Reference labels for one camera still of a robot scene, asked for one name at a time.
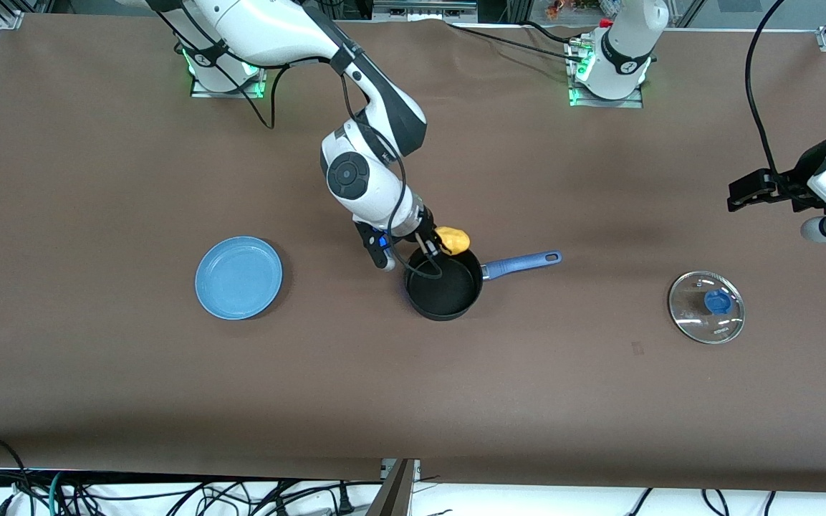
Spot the yellow potato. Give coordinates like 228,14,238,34
434,226,471,254

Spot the glass lid blue knob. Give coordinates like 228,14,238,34
668,270,746,345

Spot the blue round plate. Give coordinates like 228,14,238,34
195,236,284,321

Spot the grey metal device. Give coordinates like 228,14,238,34
372,0,479,24

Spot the black pot blue handle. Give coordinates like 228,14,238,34
404,250,563,322

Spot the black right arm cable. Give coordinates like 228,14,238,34
169,0,449,282

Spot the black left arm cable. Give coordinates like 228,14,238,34
744,0,802,206

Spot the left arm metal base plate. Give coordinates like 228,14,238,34
567,36,645,109

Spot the black cable to arm base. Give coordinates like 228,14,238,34
448,21,587,62

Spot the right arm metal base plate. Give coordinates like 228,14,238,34
191,43,268,100

